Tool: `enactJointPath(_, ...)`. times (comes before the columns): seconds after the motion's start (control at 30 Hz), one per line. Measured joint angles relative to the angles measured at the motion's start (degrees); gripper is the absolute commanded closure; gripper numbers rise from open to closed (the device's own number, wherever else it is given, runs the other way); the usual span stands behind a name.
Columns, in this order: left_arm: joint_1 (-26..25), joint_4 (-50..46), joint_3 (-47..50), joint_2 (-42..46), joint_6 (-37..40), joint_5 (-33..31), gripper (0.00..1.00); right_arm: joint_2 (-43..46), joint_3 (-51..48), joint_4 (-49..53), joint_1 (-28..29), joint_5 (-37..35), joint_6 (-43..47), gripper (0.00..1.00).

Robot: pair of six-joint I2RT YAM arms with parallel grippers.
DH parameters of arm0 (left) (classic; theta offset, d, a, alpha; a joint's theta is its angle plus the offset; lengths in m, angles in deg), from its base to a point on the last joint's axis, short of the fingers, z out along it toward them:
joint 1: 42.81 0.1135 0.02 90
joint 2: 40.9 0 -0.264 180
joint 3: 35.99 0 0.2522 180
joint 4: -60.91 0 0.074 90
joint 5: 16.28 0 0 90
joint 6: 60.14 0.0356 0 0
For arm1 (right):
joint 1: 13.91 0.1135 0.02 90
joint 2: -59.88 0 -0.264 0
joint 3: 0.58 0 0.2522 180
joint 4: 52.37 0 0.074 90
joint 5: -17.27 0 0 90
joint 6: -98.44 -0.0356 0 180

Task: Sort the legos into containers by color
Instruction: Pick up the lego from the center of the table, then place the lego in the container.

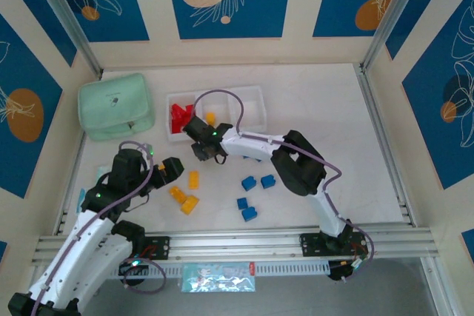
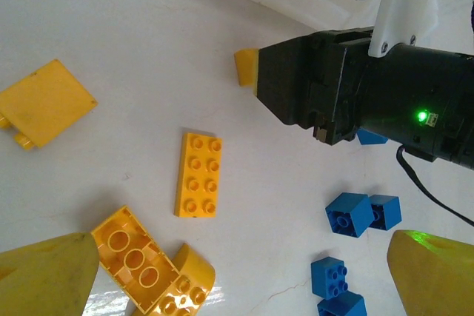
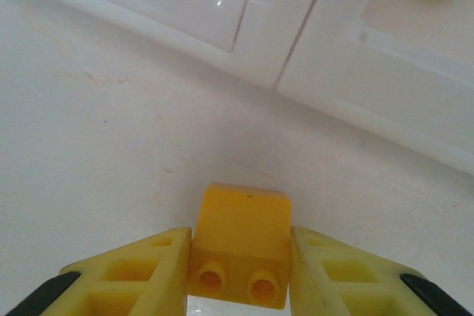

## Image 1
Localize colourful printed packet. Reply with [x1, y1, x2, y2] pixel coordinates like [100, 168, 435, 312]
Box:
[181, 262, 256, 294]

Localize white slotted cable duct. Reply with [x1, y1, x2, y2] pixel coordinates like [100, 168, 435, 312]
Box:
[99, 260, 330, 280]

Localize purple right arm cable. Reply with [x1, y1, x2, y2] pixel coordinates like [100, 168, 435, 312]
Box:
[193, 88, 375, 280]

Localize mint green zip pouch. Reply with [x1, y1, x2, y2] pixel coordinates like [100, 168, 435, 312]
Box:
[77, 73, 156, 142]

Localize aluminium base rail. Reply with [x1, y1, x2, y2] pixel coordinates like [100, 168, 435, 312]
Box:
[31, 223, 441, 267]

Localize black controller board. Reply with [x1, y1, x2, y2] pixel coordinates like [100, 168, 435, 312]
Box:
[327, 258, 371, 283]
[118, 258, 149, 287]

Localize clear three-compartment container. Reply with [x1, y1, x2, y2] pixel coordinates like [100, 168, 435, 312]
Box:
[165, 85, 268, 144]

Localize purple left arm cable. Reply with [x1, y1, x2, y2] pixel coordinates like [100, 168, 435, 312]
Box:
[31, 140, 167, 316]

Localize aluminium side rail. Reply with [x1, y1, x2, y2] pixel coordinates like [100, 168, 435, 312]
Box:
[55, 134, 89, 236]
[353, 64, 415, 227]

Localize aluminium frame post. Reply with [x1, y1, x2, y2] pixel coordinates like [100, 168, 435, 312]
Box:
[359, 0, 440, 75]
[26, 0, 104, 79]

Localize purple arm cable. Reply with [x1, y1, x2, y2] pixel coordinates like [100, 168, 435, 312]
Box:
[193, 88, 375, 280]
[31, 140, 167, 316]

